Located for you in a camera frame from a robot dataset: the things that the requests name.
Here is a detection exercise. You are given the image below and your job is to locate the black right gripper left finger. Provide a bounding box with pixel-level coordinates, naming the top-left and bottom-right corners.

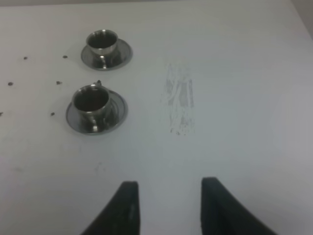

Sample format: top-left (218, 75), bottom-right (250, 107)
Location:
top-left (82, 181), bottom-right (140, 235)

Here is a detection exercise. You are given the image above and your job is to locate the near stainless steel saucer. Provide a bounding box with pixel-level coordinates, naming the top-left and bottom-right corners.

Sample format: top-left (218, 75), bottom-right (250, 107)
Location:
top-left (66, 90), bottom-right (128, 135)

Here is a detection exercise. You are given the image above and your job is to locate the far stainless steel teacup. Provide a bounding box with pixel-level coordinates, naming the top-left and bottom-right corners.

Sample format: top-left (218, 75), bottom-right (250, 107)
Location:
top-left (86, 29), bottom-right (119, 56)

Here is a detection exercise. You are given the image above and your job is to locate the stainless steel saucer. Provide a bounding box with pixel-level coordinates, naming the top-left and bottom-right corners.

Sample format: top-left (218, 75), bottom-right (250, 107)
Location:
top-left (81, 39), bottom-right (133, 71)
top-left (66, 90), bottom-right (128, 135)

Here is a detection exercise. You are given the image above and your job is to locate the stainless steel teacup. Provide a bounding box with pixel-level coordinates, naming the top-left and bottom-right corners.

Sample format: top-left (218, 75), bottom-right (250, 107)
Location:
top-left (72, 84), bottom-right (110, 113)
top-left (86, 29), bottom-right (119, 56)

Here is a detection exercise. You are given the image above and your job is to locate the near stainless steel teacup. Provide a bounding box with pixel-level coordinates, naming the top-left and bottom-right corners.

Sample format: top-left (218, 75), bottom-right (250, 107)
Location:
top-left (72, 84), bottom-right (110, 113)

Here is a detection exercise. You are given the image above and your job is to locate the far stainless steel saucer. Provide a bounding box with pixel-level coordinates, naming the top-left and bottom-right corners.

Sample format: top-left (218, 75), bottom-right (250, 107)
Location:
top-left (81, 39), bottom-right (133, 71)

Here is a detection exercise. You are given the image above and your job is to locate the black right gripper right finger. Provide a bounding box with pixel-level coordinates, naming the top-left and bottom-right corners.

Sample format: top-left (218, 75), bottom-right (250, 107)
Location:
top-left (201, 177), bottom-right (275, 235)

